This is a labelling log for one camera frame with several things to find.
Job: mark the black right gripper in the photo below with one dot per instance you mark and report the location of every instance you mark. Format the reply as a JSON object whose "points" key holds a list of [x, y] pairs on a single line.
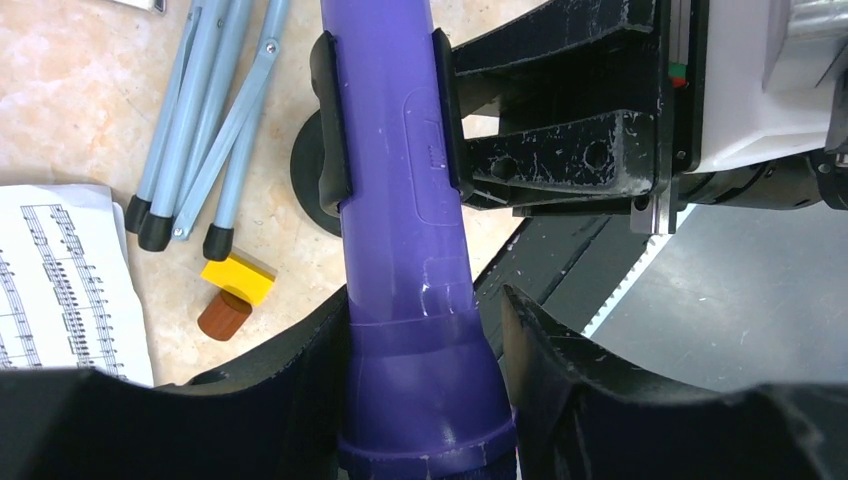
{"points": [[617, 162]]}

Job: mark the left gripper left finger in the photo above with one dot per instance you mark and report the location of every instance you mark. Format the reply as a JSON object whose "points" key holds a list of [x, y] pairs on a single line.
{"points": [[271, 413]]}

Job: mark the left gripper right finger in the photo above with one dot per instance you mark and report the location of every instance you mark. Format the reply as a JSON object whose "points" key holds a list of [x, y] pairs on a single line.
{"points": [[583, 412]]}

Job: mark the purple toy microphone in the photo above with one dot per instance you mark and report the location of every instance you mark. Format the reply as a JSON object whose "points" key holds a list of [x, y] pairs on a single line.
{"points": [[425, 397]]}

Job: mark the sheet music page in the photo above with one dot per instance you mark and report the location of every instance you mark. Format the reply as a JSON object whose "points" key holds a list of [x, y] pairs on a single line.
{"points": [[67, 297]]}

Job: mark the black microphone stand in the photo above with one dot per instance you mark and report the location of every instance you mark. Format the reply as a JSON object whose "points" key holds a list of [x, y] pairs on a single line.
{"points": [[319, 164]]}

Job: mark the light blue music stand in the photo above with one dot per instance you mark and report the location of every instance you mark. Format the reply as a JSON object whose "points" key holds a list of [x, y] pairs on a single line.
{"points": [[198, 139]]}

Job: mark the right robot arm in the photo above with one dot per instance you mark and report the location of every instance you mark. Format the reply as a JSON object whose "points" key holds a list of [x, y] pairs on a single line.
{"points": [[642, 108]]}

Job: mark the brown wooden cylinder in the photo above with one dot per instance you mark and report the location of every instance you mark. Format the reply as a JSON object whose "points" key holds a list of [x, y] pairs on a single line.
{"points": [[224, 316]]}

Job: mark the yellow wooden block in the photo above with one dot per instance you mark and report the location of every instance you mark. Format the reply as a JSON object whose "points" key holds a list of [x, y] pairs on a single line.
{"points": [[240, 277]]}

